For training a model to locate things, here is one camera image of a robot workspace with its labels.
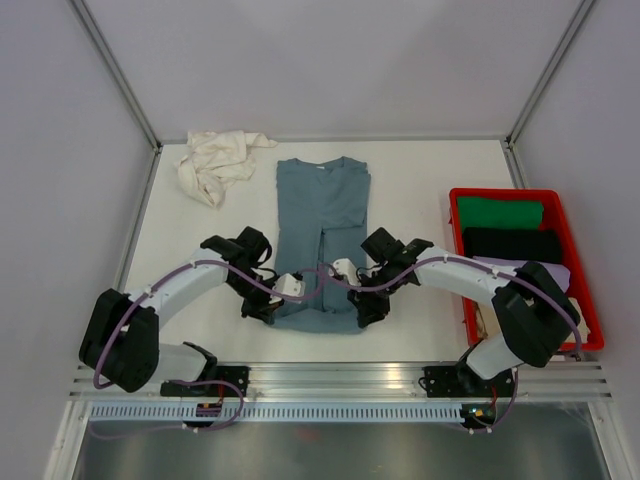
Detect aluminium frame post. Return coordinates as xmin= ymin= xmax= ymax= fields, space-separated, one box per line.
xmin=67 ymin=0 xmax=162 ymax=152
xmin=504 ymin=0 xmax=598 ymax=149

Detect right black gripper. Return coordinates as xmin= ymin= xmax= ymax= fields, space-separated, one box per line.
xmin=347 ymin=264 xmax=400 ymax=329

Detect red plastic bin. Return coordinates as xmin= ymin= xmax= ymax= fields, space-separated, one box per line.
xmin=447 ymin=187 xmax=605 ymax=353

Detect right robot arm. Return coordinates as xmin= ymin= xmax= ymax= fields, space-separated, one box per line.
xmin=347 ymin=228 xmax=582 ymax=395

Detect left aluminium frame post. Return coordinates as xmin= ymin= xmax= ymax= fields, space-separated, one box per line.
xmin=67 ymin=0 xmax=162 ymax=152

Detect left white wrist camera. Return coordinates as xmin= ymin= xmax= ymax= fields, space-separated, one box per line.
xmin=270 ymin=273 xmax=306 ymax=304

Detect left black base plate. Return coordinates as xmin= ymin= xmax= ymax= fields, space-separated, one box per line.
xmin=160 ymin=365 xmax=251 ymax=398

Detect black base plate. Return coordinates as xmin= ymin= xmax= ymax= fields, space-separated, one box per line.
xmin=160 ymin=365 xmax=251 ymax=398
xmin=418 ymin=365 xmax=515 ymax=399

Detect rolled green t-shirt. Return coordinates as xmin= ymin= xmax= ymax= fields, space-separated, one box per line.
xmin=457 ymin=197 xmax=544 ymax=232

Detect light blue cable duct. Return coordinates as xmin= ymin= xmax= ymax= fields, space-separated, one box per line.
xmin=90 ymin=401 xmax=463 ymax=423

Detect aluminium front rail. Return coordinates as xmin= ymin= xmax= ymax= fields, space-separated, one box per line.
xmin=68 ymin=361 xmax=613 ymax=400

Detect blue-grey t-shirt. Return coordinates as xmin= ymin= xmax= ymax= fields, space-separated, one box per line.
xmin=274 ymin=157 xmax=371 ymax=334

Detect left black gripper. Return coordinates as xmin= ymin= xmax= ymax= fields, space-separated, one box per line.
xmin=226 ymin=270 xmax=284 ymax=326

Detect rolled lavender t-shirt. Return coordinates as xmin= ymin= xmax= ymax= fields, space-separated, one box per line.
xmin=473 ymin=256 xmax=571 ymax=293

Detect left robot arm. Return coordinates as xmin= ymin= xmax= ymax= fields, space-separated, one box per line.
xmin=79 ymin=227 xmax=284 ymax=396

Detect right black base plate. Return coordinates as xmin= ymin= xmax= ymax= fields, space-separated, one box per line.
xmin=418 ymin=365 xmax=515 ymax=399

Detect rolled beige t-shirt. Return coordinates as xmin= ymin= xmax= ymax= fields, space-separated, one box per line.
xmin=475 ymin=297 xmax=590 ymax=346

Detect cream white t-shirt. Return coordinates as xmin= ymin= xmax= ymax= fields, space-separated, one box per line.
xmin=176 ymin=130 xmax=278 ymax=208

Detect rolled black t-shirt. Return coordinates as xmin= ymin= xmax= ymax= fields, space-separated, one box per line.
xmin=462 ymin=227 xmax=563 ymax=264

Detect right aluminium frame post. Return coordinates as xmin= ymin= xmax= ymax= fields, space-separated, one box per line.
xmin=504 ymin=0 xmax=598 ymax=149

